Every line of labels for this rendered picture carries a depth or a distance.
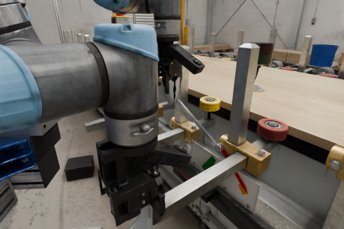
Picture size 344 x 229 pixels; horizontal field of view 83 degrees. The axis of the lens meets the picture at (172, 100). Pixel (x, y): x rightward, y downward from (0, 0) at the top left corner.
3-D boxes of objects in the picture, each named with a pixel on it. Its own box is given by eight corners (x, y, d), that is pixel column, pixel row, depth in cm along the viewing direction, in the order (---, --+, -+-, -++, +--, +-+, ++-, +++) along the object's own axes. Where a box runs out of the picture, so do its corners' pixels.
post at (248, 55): (229, 204, 61) (252, 44, 44) (220, 196, 63) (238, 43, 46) (236, 198, 63) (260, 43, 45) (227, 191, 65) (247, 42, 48)
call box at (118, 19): (117, 32, 98) (115, 15, 96) (112, 31, 104) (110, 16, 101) (130, 31, 102) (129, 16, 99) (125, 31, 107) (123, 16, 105)
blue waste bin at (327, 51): (326, 76, 483) (335, 45, 457) (301, 71, 528) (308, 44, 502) (336, 73, 513) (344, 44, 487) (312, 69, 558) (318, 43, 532)
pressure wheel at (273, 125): (272, 167, 56) (280, 132, 52) (247, 153, 62) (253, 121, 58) (285, 157, 60) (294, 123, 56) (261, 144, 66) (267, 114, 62)
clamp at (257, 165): (257, 177, 49) (260, 160, 47) (216, 151, 59) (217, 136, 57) (269, 168, 52) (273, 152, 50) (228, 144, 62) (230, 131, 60)
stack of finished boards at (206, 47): (230, 48, 919) (230, 45, 913) (190, 52, 792) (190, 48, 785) (217, 47, 978) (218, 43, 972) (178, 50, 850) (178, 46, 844)
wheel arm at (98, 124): (87, 134, 75) (86, 124, 74) (85, 131, 78) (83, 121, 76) (177, 108, 99) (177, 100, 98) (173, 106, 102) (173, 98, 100)
